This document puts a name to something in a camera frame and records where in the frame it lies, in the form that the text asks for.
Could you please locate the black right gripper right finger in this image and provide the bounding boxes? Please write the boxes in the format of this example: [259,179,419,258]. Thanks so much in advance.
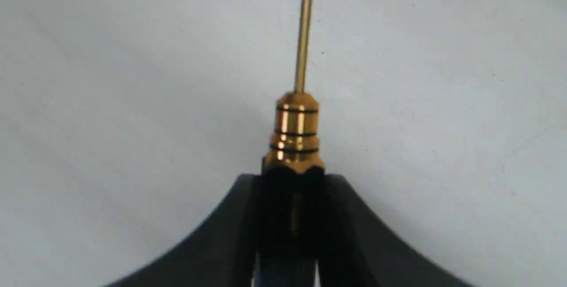
[318,174,469,287]

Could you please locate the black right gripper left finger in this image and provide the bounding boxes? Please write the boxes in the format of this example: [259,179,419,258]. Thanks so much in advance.
[112,174,260,287]

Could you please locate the black and gold screwdriver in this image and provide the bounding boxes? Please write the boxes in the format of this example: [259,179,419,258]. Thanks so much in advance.
[254,0,324,287]

